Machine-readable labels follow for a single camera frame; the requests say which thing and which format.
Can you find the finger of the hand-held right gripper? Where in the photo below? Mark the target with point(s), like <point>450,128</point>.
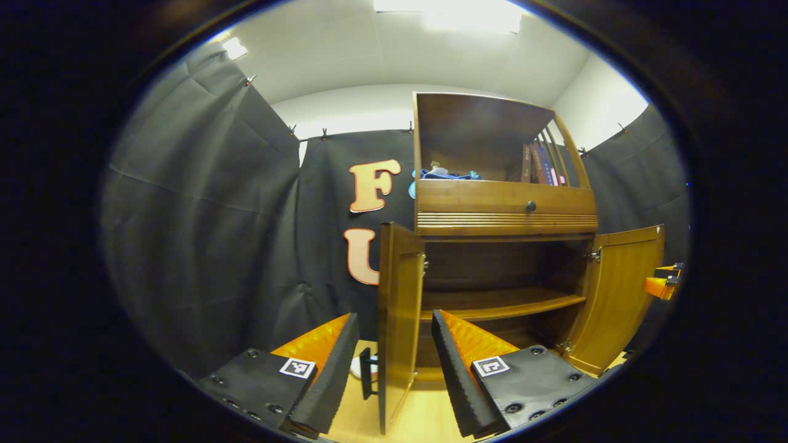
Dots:
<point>659,288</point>
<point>670,271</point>

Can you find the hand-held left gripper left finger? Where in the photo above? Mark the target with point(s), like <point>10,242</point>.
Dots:
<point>329,381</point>

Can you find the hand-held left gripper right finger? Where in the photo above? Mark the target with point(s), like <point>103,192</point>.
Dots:
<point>458,381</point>

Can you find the wooden cabinet door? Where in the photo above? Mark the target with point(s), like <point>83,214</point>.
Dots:
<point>622,301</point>
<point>397,320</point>

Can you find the wooden double-door shoe cabinet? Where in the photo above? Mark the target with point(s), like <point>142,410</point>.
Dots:
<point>492,203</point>

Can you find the metal door hinge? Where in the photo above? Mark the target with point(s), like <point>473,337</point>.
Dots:
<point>425,263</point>
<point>565,347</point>
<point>594,255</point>

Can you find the white plush toy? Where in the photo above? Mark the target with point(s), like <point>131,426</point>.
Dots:
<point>355,367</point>

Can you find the wooden inner shelf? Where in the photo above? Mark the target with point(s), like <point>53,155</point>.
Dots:
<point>492,301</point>

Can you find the pink book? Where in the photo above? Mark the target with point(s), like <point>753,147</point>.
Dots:
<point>554,177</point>

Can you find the blue book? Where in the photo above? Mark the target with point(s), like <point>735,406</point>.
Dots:
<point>546,167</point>

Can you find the brown book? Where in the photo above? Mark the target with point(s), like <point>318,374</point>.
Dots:
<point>526,163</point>

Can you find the blue cloth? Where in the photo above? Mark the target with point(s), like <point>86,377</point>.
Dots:
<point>446,176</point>

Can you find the large ceiling light panel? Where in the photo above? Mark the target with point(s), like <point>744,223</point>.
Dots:
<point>449,12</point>

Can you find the small ceiling light panel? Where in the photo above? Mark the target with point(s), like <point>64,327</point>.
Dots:
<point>234,48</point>

